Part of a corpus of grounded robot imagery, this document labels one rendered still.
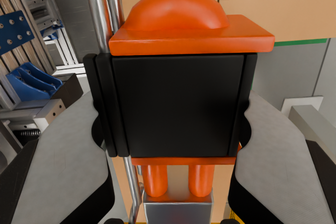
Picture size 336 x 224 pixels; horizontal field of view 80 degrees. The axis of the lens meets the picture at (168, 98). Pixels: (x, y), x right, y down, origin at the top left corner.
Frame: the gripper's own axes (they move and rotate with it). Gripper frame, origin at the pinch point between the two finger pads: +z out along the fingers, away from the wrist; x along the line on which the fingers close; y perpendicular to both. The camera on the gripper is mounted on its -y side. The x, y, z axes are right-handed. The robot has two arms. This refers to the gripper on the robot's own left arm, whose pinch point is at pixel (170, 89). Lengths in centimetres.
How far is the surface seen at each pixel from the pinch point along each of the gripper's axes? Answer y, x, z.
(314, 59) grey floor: 49, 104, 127
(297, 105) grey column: 88, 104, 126
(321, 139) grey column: 89, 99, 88
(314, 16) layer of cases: 10, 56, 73
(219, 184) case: 58, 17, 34
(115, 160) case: 46, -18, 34
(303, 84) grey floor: 69, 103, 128
